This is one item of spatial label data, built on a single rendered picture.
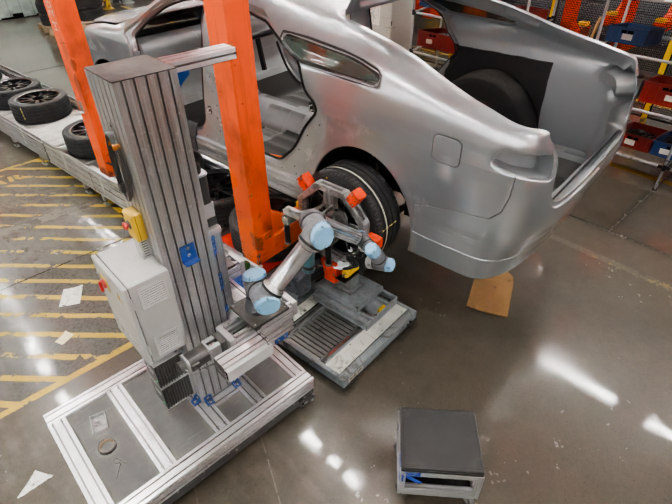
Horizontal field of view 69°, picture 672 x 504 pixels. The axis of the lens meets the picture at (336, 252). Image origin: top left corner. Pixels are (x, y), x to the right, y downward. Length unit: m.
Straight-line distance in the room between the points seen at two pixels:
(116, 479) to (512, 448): 2.12
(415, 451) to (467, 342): 1.19
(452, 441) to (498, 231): 1.09
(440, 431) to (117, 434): 1.72
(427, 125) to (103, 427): 2.37
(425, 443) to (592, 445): 1.08
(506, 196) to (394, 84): 0.82
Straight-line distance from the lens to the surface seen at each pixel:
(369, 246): 2.47
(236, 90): 2.75
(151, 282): 2.23
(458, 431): 2.71
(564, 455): 3.22
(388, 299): 3.53
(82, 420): 3.18
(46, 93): 7.53
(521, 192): 2.57
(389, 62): 2.80
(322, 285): 3.57
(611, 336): 3.99
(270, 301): 2.29
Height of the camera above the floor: 2.56
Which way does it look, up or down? 37 degrees down
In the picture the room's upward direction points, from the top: 1 degrees counter-clockwise
